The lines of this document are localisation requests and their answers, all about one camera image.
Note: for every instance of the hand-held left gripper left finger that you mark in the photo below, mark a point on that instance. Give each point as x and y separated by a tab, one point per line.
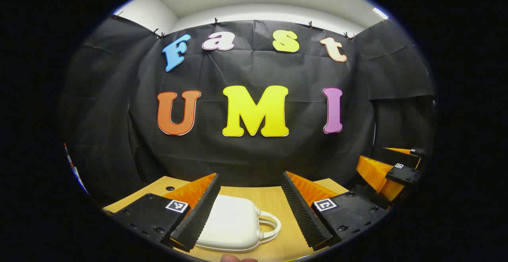
200	214

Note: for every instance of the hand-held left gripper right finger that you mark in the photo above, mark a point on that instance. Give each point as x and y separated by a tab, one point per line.
303	214

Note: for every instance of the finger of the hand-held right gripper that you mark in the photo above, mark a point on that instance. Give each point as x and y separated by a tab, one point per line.
403	174
401	158

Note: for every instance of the white suitcase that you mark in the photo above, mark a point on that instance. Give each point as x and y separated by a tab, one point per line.
234	222

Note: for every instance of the black backdrop cloth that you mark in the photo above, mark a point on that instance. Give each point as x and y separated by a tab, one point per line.
254	158

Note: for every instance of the computer monitor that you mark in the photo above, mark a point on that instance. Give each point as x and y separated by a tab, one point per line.
74	170

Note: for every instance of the ceiling light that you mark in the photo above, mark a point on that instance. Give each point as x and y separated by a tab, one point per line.
380	13

